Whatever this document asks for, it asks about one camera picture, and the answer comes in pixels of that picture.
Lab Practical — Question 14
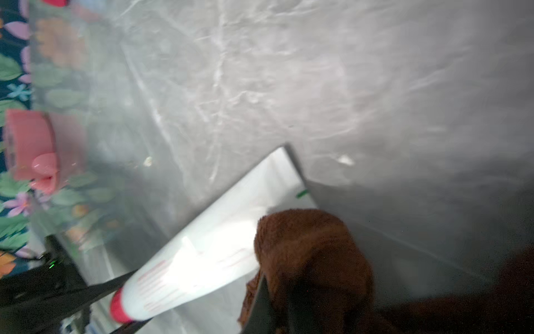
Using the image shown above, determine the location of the white tube red cap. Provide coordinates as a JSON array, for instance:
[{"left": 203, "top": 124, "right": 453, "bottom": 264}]
[{"left": 110, "top": 147, "right": 317, "bottom": 324}]

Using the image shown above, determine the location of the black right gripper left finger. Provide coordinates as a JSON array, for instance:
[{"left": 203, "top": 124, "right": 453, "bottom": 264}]
[{"left": 241, "top": 276, "right": 275, "bottom": 334}]

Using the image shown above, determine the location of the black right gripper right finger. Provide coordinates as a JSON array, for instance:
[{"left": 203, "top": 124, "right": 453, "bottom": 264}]
[{"left": 287, "top": 288, "right": 321, "bottom": 334}]

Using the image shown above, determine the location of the pink round object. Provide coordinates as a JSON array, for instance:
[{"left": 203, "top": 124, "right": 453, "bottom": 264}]
[{"left": 3, "top": 109, "right": 86, "bottom": 195}]

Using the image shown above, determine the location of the brown cloth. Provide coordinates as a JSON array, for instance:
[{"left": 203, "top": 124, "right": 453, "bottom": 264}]
[{"left": 239, "top": 210, "right": 533, "bottom": 333}]

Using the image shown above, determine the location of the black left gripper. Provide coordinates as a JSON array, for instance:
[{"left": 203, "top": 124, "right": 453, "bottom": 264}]
[{"left": 1, "top": 235, "right": 151, "bottom": 334}]

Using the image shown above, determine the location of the red Curaprox toothpaste tube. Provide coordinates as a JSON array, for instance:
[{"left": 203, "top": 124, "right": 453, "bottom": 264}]
[{"left": 42, "top": 0, "right": 70, "bottom": 8}]

